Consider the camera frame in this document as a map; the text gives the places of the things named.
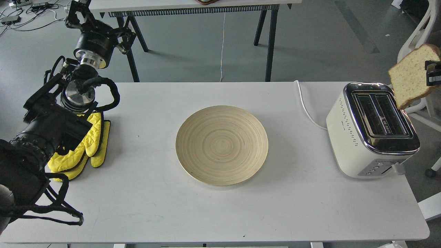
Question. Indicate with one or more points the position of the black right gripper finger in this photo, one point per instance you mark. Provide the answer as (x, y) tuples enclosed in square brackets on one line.
[(433, 73)]

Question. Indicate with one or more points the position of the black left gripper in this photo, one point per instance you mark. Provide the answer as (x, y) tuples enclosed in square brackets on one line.
[(97, 43)]

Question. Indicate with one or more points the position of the slice of brown bread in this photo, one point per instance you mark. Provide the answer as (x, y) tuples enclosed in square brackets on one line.
[(408, 77)]

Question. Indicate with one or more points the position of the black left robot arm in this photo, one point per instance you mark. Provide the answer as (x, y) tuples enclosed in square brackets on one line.
[(57, 121)]

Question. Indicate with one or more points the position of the cream two-slot toaster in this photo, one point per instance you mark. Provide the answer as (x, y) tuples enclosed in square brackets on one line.
[(369, 135)]

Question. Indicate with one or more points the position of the background white trestle table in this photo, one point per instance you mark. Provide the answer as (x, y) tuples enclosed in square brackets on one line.
[(121, 9)]

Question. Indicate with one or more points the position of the yellow oven mitt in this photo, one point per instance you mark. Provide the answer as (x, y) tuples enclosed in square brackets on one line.
[(96, 160), (87, 147)]

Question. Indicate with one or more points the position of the round bamboo plate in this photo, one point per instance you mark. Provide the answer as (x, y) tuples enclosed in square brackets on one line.
[(222, 145)]

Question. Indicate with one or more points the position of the white chair frame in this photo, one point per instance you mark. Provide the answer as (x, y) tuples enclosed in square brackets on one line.
[(426, 30)]

